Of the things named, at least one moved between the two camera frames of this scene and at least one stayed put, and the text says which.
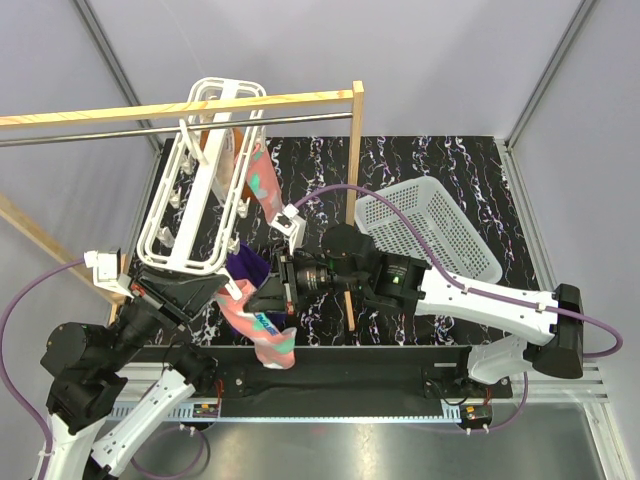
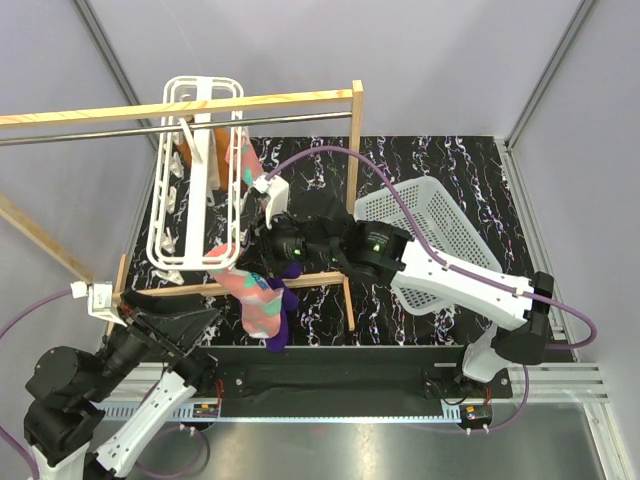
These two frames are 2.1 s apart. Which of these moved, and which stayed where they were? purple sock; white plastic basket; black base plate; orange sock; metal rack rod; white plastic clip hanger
Moved: purple sock; white plastic clip hanger; orange sock
Stayed: black base plate; white plastic basket; metal rack rod
